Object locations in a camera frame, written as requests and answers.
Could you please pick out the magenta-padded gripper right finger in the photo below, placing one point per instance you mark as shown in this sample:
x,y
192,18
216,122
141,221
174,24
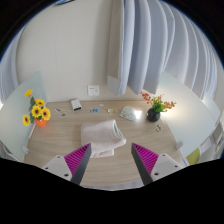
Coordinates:
x,y
166,166

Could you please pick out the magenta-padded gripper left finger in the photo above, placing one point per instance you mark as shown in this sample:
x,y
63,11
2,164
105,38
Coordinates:
x,y
56,166

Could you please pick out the beige towel with green edge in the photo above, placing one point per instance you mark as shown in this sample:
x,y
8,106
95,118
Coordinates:
x,y
101,136

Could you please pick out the white divider clamp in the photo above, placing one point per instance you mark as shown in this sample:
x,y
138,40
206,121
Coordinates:
x,y
25,150
179,145

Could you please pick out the yellow-green chair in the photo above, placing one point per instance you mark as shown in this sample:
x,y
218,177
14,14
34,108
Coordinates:
x,y
194,156

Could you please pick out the orange round vase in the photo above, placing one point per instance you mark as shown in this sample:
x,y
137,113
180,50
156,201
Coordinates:
x,y
41,122

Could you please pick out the grey green sticker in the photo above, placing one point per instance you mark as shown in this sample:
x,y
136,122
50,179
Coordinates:
x,y
63,115

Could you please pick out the black round vase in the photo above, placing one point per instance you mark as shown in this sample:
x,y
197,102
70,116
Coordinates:
x,y
153,115

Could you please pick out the small pink sticker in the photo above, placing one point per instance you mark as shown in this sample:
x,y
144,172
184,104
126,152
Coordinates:
x,y
58,109

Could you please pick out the frosted desk divider panel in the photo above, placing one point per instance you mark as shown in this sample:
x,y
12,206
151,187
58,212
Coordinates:
x,y
15,113
190,113

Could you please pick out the artificial sunflower bouquet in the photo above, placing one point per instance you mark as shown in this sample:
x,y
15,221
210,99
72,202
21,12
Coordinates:
x,y
36,111

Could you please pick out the orange flower green sprig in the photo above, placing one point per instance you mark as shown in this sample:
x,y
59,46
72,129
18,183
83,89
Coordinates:
x,y
158,105

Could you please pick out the small white box device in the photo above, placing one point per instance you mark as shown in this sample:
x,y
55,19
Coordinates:
x,y
76,104

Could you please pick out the blue picture sticker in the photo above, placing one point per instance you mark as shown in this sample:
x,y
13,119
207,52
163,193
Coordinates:
x,y
94,110

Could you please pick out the yellow picture sticker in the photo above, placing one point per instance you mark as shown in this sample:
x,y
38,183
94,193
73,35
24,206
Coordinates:
x,y
112,111

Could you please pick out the grey pleated curtain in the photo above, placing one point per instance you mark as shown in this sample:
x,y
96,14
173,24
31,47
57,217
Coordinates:
x,y
160,43

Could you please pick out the white wall socket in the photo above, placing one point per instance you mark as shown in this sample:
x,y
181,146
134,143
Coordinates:
x,y
93,90

